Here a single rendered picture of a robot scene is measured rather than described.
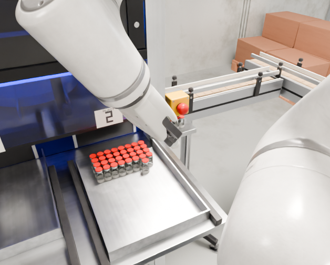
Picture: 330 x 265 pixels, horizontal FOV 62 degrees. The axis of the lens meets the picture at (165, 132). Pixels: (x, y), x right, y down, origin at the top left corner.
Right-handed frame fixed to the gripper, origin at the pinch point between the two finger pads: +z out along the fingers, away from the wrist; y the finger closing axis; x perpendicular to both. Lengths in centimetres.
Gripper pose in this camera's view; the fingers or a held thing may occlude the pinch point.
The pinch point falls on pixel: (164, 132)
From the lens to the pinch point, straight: 52.7
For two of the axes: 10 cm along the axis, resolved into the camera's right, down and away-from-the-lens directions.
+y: 7.0, 4.5, -5.6
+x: 6.1, -7.8, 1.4
